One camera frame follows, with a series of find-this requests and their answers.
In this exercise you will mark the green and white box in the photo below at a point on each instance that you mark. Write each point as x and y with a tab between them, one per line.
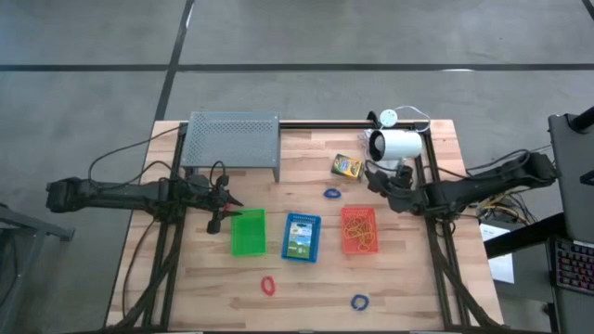
300	240

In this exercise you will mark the white paper sheet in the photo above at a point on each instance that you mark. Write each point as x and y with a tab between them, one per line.
503	269

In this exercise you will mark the green plastic basket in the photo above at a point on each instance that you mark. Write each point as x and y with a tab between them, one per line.
249	232

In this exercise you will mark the blue plastic basket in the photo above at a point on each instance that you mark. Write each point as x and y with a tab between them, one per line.
284	236

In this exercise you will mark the yellow crayon box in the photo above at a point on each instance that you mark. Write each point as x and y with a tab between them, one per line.
348	167

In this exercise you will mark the black desk beam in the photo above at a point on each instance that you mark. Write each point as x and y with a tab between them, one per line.
520	236

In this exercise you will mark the small black clamp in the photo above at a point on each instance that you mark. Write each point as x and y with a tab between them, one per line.
372	117

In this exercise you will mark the orange plastic basket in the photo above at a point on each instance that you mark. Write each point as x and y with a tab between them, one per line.
359	209

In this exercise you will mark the yellow rubber band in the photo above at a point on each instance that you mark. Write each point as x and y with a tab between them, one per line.
366	230
366	246
348	234
349	222

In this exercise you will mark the black pole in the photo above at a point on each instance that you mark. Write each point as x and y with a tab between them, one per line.
584	121

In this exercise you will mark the grey metal stand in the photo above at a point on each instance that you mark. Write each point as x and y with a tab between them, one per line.
37	227

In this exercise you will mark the grey perforated metal shelf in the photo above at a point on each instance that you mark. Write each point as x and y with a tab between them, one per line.
230	139

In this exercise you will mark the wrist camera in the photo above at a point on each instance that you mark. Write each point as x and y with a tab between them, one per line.
222	180
405	173

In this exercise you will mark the white round puck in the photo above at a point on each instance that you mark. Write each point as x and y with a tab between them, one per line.
389	118

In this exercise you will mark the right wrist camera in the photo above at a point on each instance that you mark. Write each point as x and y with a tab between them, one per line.
405	173

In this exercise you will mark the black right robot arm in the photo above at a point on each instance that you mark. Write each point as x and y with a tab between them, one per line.
487	178

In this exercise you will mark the grey laptop backlit keyboard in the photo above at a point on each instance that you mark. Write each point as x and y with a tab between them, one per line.
573	185

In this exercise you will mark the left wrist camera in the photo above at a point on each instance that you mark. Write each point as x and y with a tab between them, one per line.
222	180

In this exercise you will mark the blue spiral wrist coil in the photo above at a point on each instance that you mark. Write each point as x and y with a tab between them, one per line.
326	193
352	302

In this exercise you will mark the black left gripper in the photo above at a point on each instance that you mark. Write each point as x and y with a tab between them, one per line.
209	201

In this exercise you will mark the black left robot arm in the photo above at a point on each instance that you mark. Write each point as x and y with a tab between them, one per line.
116	197

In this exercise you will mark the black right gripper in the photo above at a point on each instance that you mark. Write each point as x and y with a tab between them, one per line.
404	199

